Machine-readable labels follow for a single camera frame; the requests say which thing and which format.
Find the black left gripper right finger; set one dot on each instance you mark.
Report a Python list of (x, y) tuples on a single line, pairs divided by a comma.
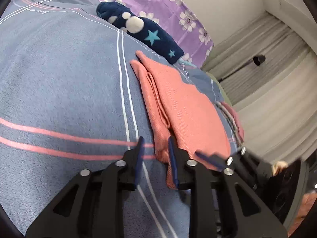
[(222, 204)]

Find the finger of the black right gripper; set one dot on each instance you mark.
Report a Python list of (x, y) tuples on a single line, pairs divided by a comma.
[(215, 160), (249, 166)]

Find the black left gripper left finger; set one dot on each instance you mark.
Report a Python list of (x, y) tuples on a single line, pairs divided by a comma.
[(90, 205)]

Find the salmon pink knit garment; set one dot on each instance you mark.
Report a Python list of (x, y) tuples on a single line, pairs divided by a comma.
[(180, 110)]

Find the pink sleeve forearm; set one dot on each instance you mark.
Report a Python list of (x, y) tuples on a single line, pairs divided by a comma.
[(306, 204)]

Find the stack of folded clothes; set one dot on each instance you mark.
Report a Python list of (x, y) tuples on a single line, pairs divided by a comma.
[(234, 120)]

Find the right hand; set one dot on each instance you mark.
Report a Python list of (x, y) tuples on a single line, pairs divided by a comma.
[(278, 167)]

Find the green pillow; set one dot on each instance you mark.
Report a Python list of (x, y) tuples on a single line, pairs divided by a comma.
[(222, 91)]

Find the white curtain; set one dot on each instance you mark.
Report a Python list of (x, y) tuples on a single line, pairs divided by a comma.
[(276, 101)]

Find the black floor lamp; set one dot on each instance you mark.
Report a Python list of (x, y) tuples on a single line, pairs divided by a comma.
[(256, 60)]

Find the blue plaid bed sheet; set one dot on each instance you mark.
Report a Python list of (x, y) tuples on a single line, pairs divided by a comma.
[(70, 101)]

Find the navy star pattern fleece garment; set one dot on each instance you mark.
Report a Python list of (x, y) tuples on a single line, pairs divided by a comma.
[(143, 29)]

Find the purple floral pillow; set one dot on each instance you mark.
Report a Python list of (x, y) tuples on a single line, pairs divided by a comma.
[(178, 21)]

